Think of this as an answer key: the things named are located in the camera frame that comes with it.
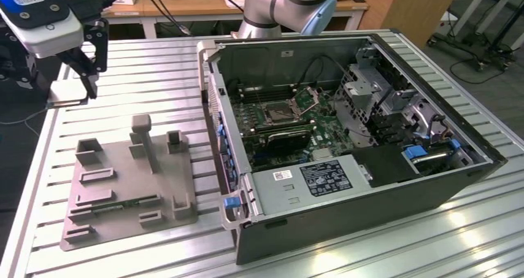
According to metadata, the black plastic inner cover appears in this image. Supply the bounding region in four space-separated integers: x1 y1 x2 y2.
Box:
351 144 423 189

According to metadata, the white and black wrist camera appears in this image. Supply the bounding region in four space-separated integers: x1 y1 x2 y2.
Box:
0 0 86 60

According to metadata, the green motherboard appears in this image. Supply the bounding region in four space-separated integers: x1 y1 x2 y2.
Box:
228 86 358 172

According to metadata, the black RAM slot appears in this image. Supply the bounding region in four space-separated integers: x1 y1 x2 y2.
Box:
240 91 296 99
242 95 296 103
238 85 295 92
239 88 296 95

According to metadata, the silver square CPU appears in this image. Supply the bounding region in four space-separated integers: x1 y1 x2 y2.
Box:
46 80 91 107

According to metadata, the wheeled equipment stand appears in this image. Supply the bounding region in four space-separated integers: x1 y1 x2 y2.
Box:
426 0 524 73

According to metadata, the grey power supply unit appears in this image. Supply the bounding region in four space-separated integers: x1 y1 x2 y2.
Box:
250 153 375 217

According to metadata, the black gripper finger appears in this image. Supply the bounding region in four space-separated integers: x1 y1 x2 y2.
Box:
0 56 55 100
60 16 111 100

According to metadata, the metal socket cover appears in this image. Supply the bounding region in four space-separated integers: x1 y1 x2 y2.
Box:
288 86 330 117

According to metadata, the brown wooden cabinet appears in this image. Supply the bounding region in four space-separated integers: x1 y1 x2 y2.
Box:
360 0 466 48

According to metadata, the black open PC case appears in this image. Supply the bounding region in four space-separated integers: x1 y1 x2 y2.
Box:
195 32 508 266

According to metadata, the CPU socket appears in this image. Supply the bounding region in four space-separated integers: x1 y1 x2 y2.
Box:
260 101 304 128

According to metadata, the black looped wire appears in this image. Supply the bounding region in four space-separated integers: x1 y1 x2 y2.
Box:
296 54 350 85

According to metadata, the black graphics card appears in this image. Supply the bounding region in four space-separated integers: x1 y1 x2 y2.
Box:
260 127 315 153

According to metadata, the black camera cable with plug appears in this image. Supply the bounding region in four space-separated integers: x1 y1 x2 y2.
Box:
67 0 132 25

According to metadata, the blue disk carrier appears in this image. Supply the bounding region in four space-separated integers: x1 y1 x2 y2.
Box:
403 145 430 164

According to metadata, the blue case latch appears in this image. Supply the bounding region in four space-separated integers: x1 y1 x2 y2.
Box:
223 196 242 212

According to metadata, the silver metal drive cage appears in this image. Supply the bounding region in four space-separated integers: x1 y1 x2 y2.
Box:
334 40 418 147

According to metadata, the grey plastic parts rack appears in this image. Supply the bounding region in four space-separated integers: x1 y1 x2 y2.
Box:
59 114 202 253

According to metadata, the coloured power wire bundle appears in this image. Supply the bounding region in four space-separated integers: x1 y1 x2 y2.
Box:
426 114 454 144

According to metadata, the small silver chipset heatsink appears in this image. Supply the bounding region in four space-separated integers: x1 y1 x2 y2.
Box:
314 147 336 161

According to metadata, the green RAM stick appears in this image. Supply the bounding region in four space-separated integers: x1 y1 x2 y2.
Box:
88 198 144 214

